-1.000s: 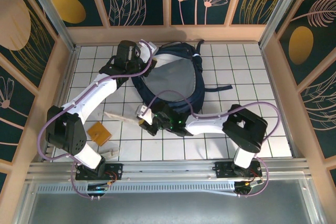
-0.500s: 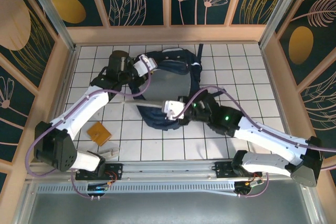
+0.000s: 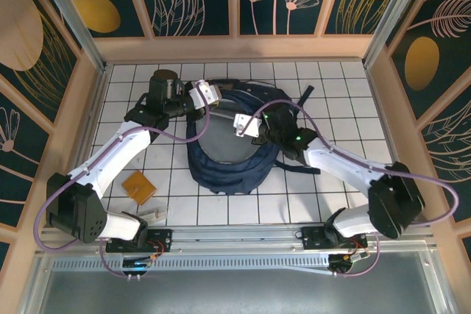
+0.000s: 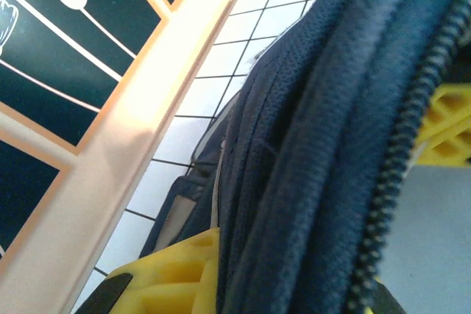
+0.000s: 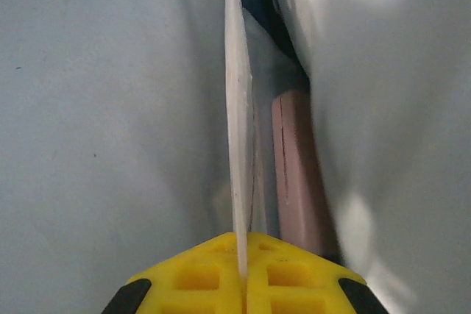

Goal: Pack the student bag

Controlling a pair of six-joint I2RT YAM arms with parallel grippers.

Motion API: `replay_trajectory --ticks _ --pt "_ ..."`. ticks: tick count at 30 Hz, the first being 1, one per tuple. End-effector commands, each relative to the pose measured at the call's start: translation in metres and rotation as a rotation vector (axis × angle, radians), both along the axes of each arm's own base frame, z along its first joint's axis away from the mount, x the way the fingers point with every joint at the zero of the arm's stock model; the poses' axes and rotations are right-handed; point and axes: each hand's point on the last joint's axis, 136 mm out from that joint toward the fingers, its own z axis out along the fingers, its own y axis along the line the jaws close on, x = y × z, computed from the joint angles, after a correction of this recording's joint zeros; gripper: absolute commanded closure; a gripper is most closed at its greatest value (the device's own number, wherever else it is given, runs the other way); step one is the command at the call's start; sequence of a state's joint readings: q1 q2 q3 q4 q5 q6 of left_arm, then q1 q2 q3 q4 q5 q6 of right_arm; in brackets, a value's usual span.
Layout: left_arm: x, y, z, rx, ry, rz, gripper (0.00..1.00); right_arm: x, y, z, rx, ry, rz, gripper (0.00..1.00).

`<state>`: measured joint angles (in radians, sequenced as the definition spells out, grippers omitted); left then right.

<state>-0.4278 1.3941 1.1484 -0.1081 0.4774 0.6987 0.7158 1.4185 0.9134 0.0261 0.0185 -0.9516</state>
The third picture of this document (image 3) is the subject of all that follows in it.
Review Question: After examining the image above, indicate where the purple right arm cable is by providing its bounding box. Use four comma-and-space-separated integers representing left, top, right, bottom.
238, 99, 460, 278

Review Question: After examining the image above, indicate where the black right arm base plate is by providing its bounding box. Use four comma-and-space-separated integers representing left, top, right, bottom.
300, 224, 369, 252

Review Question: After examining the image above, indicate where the slotted grey cable tray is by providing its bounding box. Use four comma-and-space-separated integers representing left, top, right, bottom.
51, 257, 332, 274

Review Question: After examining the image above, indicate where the grey metal shelf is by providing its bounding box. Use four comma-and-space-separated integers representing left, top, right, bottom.
20, 251, 456, 314

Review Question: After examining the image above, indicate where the navy blue student backpack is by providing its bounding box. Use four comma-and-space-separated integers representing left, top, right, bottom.
185, 77, 321, 196

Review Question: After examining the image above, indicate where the aluminium corner post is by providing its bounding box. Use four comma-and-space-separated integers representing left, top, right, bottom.
362, 0, 432, 67
29, 0, 107, 74

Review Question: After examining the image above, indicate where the orange sticky note pad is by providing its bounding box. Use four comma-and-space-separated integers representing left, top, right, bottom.
122, 170, 158, 204

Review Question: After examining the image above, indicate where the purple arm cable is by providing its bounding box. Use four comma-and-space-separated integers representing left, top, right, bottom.
238, 99, 460, 278
33, 82, 213, 280

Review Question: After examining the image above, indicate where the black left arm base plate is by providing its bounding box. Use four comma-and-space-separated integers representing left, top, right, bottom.
105, 228, 174, 253

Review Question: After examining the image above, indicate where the aluminium mounting rail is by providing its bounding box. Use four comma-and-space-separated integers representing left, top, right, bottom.
35, 220, 439, 256

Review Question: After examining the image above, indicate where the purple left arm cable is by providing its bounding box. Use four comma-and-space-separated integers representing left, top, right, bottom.
33, 82, 213, 280

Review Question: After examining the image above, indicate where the clear plastic pen case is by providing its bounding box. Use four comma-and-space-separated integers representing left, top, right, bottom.
141, 206, 171, 224

